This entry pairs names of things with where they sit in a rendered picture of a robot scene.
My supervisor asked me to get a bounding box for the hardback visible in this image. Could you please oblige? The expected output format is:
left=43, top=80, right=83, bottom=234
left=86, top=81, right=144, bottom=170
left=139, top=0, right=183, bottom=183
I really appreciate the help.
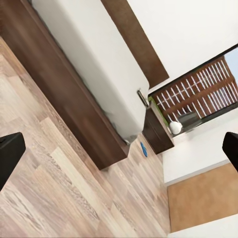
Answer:
left=137, top=88, right=149, bottom=107

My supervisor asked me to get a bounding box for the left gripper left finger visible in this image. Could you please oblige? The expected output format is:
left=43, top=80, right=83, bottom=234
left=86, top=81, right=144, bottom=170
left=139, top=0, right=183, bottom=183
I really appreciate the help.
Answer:
left=0, top=132, right=26, bottom=191

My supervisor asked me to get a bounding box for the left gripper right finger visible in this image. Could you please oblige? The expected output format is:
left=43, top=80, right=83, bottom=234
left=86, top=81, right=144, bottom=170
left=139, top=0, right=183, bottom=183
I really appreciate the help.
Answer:
left=222, top=132, right=238, bottom=172

